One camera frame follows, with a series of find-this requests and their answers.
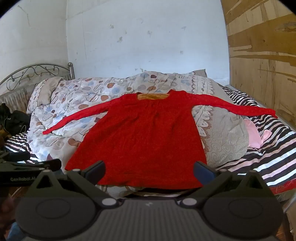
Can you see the patterned pillow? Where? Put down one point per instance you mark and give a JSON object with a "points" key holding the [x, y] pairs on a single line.
{"points": [[46, 92]]}

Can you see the grey pillow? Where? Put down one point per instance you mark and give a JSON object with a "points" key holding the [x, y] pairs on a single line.
{"points": [[201, 72]]}

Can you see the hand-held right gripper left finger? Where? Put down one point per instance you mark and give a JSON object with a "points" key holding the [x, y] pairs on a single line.
{"points": [[98, 170]]}

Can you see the pink cloth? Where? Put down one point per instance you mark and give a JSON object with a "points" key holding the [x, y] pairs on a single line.
{"points": [[252, 134]]}

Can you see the patterned white comforter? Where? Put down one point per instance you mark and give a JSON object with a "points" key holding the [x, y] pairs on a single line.
{"points": [[92, 99]]}

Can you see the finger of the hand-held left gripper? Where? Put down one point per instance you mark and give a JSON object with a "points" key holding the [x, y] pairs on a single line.
{"points": [[52, 165], [16, 156]]}

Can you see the red long-sleeve top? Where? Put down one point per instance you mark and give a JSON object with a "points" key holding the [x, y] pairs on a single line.
{"points": [[143, 139]]}

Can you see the pile of dark clothes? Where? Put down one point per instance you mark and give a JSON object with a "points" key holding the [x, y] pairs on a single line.
{"points": [[16, 120]]}

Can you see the wooden wardrobe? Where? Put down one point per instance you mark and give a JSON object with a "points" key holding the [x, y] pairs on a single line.
{"points": [[261, 69]]}

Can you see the metal bed headboard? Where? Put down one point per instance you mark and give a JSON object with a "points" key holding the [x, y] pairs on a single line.
{"points": [[34, 69]]}

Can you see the striped bed sheet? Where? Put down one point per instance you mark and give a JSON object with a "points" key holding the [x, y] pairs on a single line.
{"points": [[272, 157]]}

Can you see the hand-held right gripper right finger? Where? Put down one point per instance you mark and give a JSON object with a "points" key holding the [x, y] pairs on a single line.
{"points": [[201, 172]]}

